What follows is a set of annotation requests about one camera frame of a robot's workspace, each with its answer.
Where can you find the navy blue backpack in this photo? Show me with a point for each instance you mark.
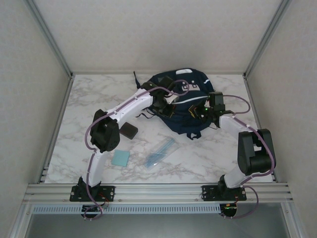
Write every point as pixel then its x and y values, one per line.
pixel 188 124

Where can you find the clear bag of blue pens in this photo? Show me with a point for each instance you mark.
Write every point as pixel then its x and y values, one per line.
pixel 161 155

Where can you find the black pencil case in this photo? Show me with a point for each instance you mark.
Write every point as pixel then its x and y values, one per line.
pixel 128 131

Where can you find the light blue sticky note pad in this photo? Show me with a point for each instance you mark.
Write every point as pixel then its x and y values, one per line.
pixel 120 157

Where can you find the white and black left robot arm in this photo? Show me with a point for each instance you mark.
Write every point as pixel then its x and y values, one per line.
pixel 96 166

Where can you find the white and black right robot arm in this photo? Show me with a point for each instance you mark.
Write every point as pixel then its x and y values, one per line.
pixel 232 125

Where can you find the small controller board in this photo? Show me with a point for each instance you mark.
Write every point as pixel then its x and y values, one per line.
pixel 92 209
pixel 229 209

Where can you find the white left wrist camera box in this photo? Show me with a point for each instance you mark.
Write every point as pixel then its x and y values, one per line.
pixel 173 99

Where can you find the aluminium table side rail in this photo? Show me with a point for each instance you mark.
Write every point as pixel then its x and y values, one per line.
pixel 249 86
pixel 58 124

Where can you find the aluminium mounting rail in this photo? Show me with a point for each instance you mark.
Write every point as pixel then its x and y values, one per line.
pixel 158 192

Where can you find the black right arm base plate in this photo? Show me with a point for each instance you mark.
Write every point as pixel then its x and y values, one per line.
pixel 208 193

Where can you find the aluminium frame post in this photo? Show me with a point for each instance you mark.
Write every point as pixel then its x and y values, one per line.
pixel 50 37
pixel 267 37

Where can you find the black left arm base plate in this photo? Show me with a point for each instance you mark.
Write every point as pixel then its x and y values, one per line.
pixel 109 193

